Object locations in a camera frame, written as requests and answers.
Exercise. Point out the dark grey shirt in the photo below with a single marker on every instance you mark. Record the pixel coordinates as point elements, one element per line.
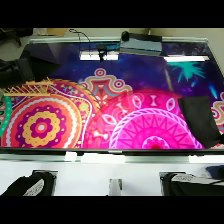
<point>200,120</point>

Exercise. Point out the silver frame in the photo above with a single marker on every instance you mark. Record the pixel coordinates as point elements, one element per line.
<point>133,166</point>

